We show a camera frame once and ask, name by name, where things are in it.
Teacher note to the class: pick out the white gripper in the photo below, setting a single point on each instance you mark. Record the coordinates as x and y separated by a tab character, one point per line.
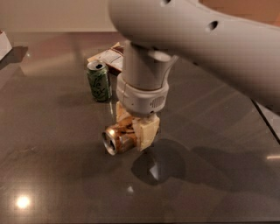
139	101

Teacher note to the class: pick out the green soda can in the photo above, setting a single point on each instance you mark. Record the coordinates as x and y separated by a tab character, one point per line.
99	81

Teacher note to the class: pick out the white box at left edge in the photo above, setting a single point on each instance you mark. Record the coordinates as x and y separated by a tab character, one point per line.
5	45

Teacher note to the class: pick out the brown white snack bag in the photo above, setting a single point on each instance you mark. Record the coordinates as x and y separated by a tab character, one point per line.
112	57

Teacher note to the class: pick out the orange soda can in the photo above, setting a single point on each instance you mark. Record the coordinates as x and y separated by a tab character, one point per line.
119	138

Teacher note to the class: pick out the dark side table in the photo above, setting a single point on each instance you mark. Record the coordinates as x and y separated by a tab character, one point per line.
271	120

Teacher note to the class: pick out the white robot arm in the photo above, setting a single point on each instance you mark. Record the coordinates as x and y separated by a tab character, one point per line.
243	53

